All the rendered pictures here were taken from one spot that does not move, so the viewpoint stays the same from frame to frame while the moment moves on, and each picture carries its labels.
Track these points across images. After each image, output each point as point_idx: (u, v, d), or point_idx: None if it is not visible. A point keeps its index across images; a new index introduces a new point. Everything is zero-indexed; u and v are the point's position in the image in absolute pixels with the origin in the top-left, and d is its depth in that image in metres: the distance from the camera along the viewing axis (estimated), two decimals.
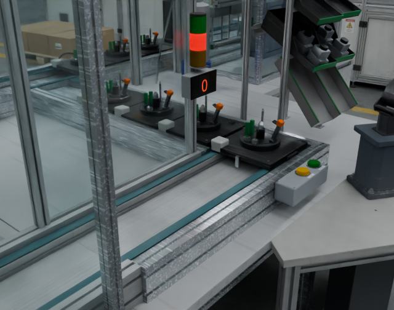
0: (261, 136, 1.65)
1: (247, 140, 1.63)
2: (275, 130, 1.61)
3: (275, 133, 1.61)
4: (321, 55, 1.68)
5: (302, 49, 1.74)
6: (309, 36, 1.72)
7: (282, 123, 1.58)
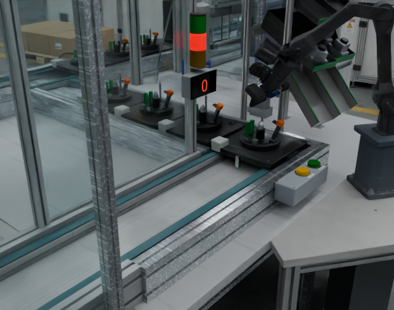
0: (261, 136, 1.65)
1: (247, 140, 1.63)
2: (275, 130, 1.61)
3: (275, 133, 1.61)
4: (264, 104, 1.59)
5: (323, 64, 1.71)
6: (325, 50, 1.69)
7: (282, 123, 1.58)
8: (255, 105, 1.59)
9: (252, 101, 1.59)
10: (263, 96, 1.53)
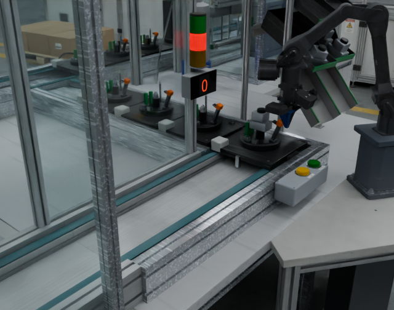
0: (261, 136, 1.65)
1: (247, 140, 1.63)
2: (275, 130, 1.61)
3: (275, 133, 1.61)
4: (263, 117, 1.61)
5: (323, 64, 1.71)
6: (325, 50, 1.69)
7: (282, 123, 1.58)
8: None
9: (289, 119, 1.58)
10: None
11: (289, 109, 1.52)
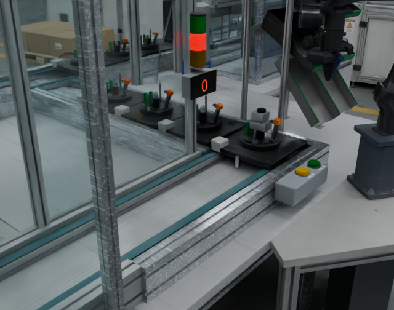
0: (261, 136, 1.65)
1: (247, 140, 1.63)
2: (273, 129, 1.61)
3: (274, 132, 1.61)
4: (263, 117, 1.61)
5: None
6: None
7: (279, 120, 1.58)
8: (330, 74, 1.46)
9: (326, 72, 1.47)
10: (332, 55, 1.41)
11: None
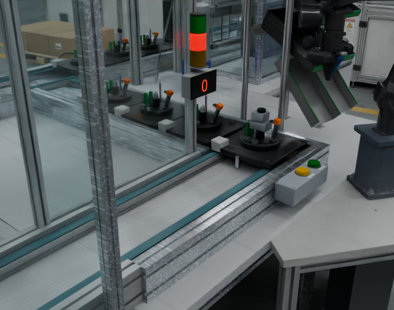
0: (261, 136, 1.65)
1: (247, 140, 1.63)
2: (273, 129, 1.61)
3: (274, 132, 1.61)
4: (263, 117, 1.61)
5: None
6: None
7: (279, 120, 1.58)
8: (330, 74, 1.46)
9: (326, 72, 1.47)
10: (332, 55, 1.41)
11: None
